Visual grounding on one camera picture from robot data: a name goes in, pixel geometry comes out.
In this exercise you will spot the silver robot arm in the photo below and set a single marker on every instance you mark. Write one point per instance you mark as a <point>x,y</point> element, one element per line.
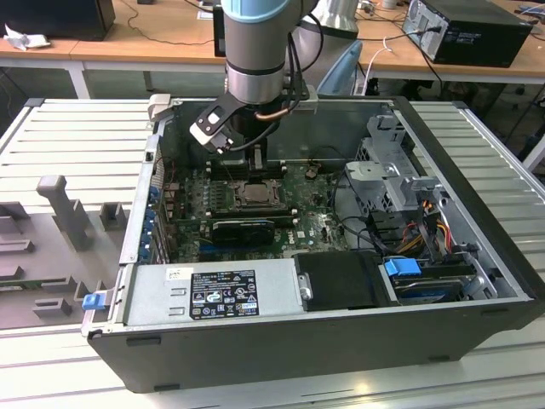
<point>255,42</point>

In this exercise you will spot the black RAM slot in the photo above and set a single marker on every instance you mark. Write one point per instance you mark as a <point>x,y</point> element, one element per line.
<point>283,217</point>
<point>285,222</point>
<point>230,176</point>
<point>251,211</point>
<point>230,171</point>
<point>230,168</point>
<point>251,206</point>
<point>230,163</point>

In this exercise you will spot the CPU socket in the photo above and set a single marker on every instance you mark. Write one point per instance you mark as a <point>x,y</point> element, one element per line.
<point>239,187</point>

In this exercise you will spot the blue slot clip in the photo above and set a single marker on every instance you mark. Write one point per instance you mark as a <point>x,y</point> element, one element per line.
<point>150,223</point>
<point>155,192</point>
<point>147,248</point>

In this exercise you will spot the round silver coin battery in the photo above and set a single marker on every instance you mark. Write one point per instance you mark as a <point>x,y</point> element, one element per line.
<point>310,172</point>

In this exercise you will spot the black graphics card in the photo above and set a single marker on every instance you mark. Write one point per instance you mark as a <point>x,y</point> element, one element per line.
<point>242,233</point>

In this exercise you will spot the green motherboard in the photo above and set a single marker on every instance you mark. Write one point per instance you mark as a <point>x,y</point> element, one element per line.
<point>306,230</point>

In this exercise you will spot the wooden top desk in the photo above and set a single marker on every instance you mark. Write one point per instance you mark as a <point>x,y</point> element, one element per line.
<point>396,59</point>
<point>127,47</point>

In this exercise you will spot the grey metal disk cage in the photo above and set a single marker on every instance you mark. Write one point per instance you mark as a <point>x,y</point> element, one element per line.
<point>374,170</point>

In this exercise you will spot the black plastic shroud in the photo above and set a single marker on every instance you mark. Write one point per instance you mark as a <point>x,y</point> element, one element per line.
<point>336,281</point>

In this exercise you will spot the white cup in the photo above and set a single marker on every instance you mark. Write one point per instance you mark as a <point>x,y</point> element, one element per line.
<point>389,3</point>

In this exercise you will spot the grey power supply with label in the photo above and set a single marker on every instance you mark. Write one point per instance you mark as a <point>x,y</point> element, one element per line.
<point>149,298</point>

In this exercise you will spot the large black box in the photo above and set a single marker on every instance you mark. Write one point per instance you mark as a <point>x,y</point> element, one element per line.
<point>55,17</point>

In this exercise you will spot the hard disk in blue carrier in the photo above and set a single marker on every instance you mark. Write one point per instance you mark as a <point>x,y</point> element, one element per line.
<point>402,272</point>

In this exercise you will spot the black open PC case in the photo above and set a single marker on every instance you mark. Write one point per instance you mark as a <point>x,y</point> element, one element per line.
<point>255,353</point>

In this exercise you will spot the blue case latch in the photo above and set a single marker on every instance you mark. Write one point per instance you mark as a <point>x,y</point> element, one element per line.
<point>93,301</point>

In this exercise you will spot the crumpled white paper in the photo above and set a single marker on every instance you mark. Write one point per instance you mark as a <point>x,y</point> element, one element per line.
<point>25,40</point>

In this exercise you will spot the grey parts rack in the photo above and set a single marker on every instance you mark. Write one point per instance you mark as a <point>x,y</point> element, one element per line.
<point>51,264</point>

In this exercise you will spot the black PC tower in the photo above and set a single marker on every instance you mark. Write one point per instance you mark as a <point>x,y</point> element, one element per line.
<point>481,38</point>

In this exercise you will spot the green circuit board strip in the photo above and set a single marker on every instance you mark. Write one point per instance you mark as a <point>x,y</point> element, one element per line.
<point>17,286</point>

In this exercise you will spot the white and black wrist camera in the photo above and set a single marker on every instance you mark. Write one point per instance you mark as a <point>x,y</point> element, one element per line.
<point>210,121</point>

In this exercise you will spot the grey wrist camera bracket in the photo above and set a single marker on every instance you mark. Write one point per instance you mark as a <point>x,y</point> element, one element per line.
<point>310,100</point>

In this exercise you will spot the grey metal bay frame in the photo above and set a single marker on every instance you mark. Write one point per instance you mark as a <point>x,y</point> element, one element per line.
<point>485,283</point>

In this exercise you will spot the white furniture frame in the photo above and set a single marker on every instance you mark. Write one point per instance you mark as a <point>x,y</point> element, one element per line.
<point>537,153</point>

